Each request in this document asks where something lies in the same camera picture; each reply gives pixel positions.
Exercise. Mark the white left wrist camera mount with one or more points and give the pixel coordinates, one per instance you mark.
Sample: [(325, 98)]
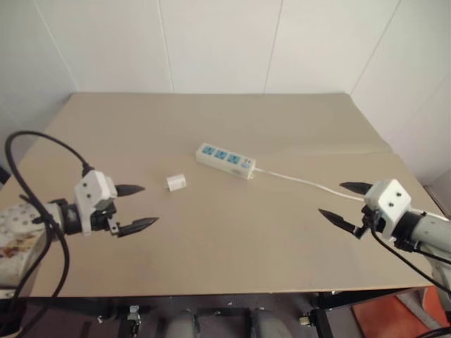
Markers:
[(92, 190)]

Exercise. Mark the white plug adapter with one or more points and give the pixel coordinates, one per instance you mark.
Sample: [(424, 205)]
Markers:
[(176, 183)]

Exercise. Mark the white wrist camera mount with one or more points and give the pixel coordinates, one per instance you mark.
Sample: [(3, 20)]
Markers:
[(387, 202), (92, 190)]

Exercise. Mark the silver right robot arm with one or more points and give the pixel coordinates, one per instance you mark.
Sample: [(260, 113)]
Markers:
[(430, 229)]

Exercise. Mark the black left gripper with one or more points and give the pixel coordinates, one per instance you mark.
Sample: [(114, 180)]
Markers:
[(104, 220)]

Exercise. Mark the white power strip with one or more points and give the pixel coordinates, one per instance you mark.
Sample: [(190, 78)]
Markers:
[(225, 160)]

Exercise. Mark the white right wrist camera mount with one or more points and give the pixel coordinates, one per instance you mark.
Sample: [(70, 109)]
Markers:
[(387, 202)]

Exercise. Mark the metal table clamp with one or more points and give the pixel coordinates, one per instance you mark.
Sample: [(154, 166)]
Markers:
[(134, 317), (304, 319)]

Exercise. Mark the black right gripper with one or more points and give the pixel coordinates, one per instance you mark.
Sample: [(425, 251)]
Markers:
[(370, 220)]

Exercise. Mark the orange red floor object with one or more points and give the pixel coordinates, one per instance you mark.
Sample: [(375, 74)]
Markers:
[(398, 317)]

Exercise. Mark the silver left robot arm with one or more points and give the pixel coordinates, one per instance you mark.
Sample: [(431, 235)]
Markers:
[(21, 225)]

